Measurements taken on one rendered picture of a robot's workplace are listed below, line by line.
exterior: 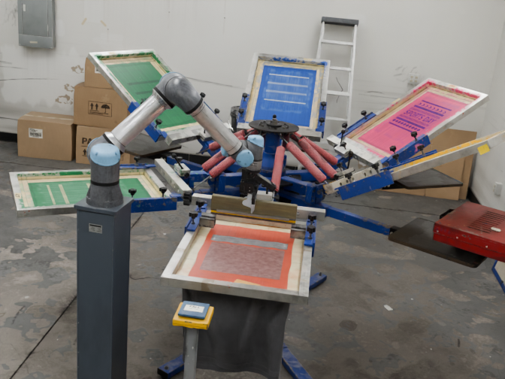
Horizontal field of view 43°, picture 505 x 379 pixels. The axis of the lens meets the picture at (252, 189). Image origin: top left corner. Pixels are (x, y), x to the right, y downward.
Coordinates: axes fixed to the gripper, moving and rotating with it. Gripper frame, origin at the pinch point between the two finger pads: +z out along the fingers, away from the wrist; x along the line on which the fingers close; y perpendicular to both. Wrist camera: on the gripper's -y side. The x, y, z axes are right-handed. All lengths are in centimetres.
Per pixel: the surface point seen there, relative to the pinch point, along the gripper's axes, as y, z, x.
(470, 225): -103, -2, -11
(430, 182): -103, 13, -127
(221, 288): 5, 12, 61
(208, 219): 20.8, 6.8, 2.9
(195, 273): 18, 14, 47
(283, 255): -17.0, 13.5, 17.7
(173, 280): 24, 11, 61
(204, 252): 17.8, 13.7, 25.4
